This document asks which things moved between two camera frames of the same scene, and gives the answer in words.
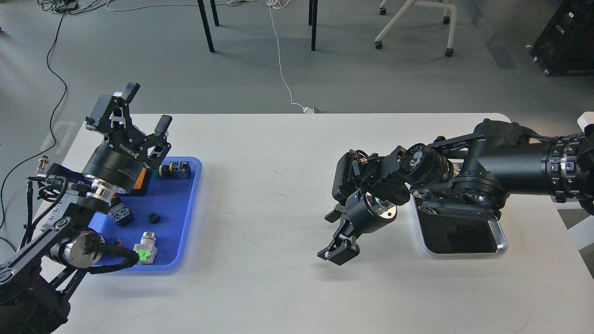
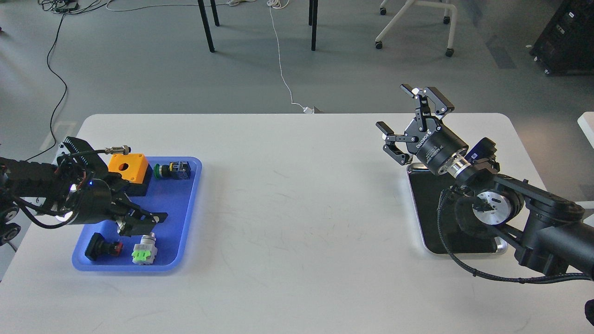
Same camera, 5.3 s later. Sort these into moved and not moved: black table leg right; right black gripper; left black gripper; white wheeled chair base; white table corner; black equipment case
Moved: right black gripper; left black gripper
Not moved: black table leg right; white table corner; black equipment case; white wheeled chair base
